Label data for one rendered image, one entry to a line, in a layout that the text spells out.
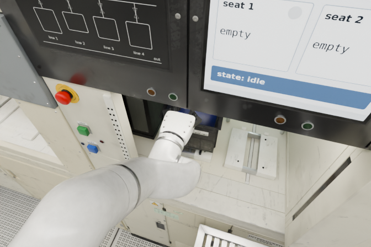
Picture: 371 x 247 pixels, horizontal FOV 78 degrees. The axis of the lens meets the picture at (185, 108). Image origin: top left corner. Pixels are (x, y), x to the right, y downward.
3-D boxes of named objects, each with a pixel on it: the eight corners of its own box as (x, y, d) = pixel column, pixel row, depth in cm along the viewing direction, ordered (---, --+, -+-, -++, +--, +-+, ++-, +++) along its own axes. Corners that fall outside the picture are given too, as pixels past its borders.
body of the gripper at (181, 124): (155, 145, 74) (168, 119, 81) (186, 153, 72) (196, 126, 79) (153, 130, 69) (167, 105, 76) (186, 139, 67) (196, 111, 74)
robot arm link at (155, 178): (184, 184, 37) (205, 157, 66) (96, 158, 40) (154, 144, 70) (171, 240, 37) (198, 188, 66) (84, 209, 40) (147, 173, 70)
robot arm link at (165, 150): (184, 144, 65) (153, 136, 67) (167, 187, 56) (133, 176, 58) (184, 159, 71) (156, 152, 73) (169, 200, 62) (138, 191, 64)
